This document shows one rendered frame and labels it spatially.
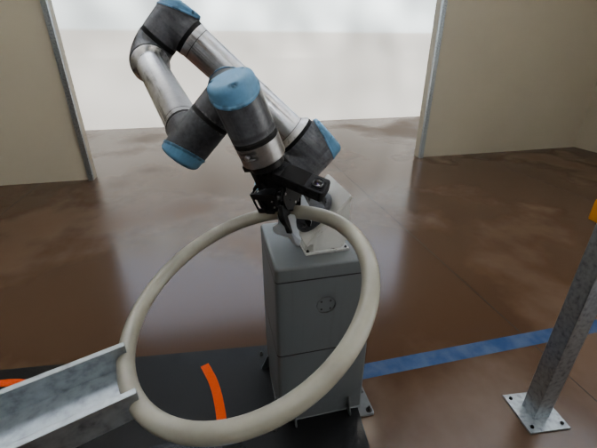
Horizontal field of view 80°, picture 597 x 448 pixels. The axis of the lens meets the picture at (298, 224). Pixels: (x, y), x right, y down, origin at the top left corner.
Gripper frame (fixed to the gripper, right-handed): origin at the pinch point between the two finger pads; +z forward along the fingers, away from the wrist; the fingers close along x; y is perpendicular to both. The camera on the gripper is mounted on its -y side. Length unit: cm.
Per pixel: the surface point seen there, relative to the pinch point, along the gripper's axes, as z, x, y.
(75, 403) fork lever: -8, 49, 17
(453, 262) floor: 185, -160, 0
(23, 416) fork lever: -10, 53, 22
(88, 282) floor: 88, -21, 229
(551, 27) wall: 168, -631, -78
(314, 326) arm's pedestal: 67, -13, 26
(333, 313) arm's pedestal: 65, -20, 19
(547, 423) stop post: 152, -36, -58
